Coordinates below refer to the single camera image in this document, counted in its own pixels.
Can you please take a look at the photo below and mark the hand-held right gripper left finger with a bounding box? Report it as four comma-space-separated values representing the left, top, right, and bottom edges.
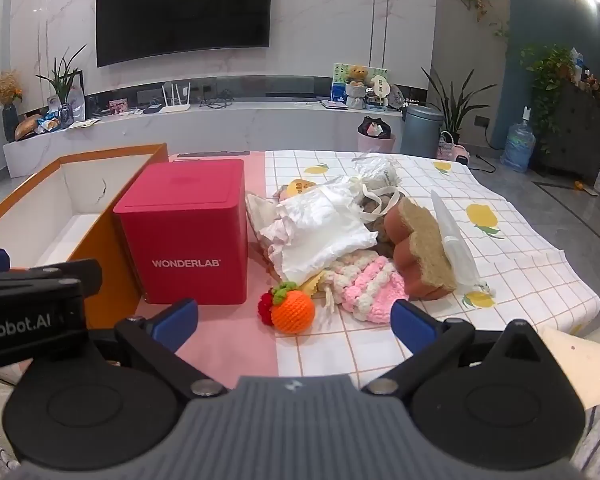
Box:
114, 298, 231, 397

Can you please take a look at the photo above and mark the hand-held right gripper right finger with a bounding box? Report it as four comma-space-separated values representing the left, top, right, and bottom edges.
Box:
362, 299, 548, 395

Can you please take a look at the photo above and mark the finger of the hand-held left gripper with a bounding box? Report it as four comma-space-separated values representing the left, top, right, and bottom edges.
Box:
0, 249, 103, 295

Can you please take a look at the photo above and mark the orange-rimmed white storage box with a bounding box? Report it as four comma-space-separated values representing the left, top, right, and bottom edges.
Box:
0, 143, 170, 331

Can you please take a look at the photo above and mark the brown loofah sponge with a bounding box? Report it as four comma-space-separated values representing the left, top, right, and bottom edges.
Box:
382, 196, 458, 302

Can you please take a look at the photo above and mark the crocheted orange strawberry charm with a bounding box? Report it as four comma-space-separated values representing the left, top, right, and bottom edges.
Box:
257, 281, 317, 335

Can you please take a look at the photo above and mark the yellow-label snack packet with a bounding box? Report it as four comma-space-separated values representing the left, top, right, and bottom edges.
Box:
272, 177, 321, 206

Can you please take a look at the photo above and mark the pink white crocheted hat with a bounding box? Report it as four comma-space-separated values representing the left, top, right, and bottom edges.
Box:
325, 252, 406, 321

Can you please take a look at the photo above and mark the clear plastic sleeve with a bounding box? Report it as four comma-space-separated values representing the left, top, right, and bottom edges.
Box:
430, 189, 496, 295

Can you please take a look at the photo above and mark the red square box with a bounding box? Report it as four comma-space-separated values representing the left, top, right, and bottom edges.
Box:
112, 158, 248, 306

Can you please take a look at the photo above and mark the brown fabric item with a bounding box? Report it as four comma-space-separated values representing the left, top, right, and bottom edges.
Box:
362, 194, 398, 261

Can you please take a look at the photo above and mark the yellow felt piece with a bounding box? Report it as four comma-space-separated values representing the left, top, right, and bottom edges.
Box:
300, 271, 327, 295

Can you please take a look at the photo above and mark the white ruffled cloth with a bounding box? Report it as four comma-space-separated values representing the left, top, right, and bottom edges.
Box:
257, 176, 378, 285

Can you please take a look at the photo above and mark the clear plastic bag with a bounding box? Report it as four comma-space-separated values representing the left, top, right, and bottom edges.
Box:
352, 151, 406, 192

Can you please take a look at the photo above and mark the beige dotted cloth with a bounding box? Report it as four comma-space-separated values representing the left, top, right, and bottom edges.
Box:
537, 327, 600, 411

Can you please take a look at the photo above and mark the small pink appliance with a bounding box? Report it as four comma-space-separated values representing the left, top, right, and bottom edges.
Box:
436, 131, 471, 163

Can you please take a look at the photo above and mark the pink trash can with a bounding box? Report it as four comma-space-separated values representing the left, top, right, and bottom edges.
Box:
357, 116, 397, 153

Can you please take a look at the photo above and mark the grey trash can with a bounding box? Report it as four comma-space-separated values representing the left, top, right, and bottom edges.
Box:
401, 104, 446, 158

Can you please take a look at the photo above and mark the vase with dried flowers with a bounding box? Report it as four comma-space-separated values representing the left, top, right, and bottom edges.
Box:
0, 70, 25, 143

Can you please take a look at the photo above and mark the long-leaf potted plant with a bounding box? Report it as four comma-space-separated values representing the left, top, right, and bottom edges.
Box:
36, 45, 87, 111

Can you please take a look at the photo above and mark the white router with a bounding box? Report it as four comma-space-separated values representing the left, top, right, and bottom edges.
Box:
159, 81, 191, 113

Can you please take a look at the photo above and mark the blue water bottle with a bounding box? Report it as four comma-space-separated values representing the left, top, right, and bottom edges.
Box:
501, 106, 537, 171

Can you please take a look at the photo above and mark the tall-leaf floor plant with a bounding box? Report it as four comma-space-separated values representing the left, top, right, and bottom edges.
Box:
421, 66, 496, 143

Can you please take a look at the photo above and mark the dark cabinet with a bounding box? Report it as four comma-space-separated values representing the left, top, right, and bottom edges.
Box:
532, 80, 600, 183

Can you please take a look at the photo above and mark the trailing green pothos plant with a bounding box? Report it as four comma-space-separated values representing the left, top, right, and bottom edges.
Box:
520, 45, 576, 153

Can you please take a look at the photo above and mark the black wall television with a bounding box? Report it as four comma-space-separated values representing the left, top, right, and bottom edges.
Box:
96, 0, 272, 68

